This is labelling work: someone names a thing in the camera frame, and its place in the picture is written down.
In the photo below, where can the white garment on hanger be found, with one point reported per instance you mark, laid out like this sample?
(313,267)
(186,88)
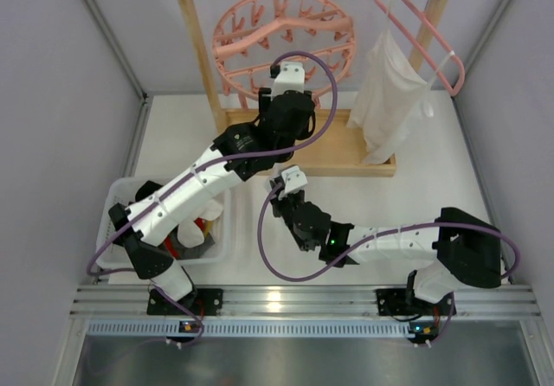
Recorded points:
(391,98)

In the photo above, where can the grey sock in basket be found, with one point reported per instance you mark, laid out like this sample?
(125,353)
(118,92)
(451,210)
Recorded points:
(181,252)

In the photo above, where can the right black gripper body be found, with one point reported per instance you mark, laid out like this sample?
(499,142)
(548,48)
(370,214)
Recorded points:
(278,197)

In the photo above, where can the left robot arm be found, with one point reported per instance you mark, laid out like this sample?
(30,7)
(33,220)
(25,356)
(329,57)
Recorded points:
(240,152)

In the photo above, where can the white sock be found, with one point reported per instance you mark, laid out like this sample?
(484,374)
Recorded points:
(193,230)

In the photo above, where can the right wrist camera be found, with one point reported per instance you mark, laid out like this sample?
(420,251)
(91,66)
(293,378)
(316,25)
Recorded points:
(291,179)

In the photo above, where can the white plastic basket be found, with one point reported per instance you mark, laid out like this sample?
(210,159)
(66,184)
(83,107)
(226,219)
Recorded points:
(124,190)

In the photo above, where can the pink round clip hanger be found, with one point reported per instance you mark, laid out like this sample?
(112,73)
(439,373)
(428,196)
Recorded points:
(252,33)

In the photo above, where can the aluminium mounting rail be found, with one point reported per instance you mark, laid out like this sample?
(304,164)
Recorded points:
(286,312)

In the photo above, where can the pink clothes hanger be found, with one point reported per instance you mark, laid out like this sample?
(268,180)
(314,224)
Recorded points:
(420,44)

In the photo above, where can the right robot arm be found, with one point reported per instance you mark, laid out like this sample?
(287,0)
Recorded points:
(456,250)

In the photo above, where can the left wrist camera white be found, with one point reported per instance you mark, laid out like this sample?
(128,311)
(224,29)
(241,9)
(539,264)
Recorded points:
(287,76)

